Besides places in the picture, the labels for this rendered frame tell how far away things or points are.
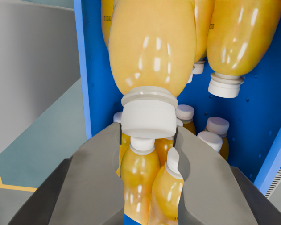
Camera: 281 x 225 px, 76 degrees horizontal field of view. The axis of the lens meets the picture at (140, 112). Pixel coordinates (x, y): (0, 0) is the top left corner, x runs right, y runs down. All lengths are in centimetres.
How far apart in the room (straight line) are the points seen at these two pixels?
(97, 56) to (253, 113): 28
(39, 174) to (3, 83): 179
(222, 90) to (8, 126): 44
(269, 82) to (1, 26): 48
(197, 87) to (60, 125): 145
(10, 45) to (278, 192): 257
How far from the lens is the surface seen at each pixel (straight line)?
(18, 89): 51
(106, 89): 34
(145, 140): 27
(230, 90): 26
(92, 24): 28
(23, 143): 200
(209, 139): 30
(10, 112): 50
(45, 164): 207
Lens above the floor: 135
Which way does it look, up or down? 63 degrees down
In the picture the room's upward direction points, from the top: 180 degrees counter-clockwise
